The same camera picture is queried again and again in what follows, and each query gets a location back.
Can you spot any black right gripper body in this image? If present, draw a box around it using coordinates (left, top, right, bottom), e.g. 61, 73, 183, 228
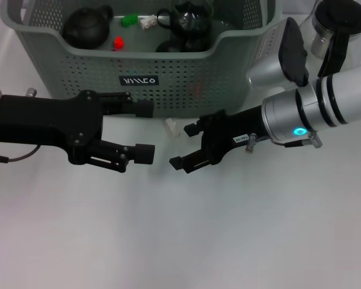
197, 104, 271, 166

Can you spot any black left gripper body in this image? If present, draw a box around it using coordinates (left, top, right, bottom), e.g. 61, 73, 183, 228
0, 89, 105, 166

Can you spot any white toy block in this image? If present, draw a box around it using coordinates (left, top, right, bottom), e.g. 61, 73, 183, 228
140, 14, 157, 30
164, 119, 181, 140

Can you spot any green rectangular toy block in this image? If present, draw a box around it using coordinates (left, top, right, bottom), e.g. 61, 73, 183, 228
122, 13, 139, 27

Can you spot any grey-green perforated storage bin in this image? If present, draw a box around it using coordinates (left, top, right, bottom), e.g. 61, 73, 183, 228
0, 0, 283, 118

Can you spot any dark clay teapot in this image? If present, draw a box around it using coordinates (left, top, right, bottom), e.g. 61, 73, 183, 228
62, 4, 114, 49

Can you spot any right arm cable with plug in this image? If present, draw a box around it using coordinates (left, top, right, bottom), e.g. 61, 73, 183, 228
245, 132, 271, 154

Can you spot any arm cable with plug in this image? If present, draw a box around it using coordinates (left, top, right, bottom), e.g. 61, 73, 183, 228
0, 146, 42, 163
245, 132, 271, 154

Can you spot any left arm cable with plug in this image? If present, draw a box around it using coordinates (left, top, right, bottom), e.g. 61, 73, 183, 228
0, 146, 42, 163

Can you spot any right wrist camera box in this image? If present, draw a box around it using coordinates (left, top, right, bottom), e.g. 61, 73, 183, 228
247, 16, 309, 88

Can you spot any glass carafe black handle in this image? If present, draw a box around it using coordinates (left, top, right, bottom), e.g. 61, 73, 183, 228
299, 0, 361, 78

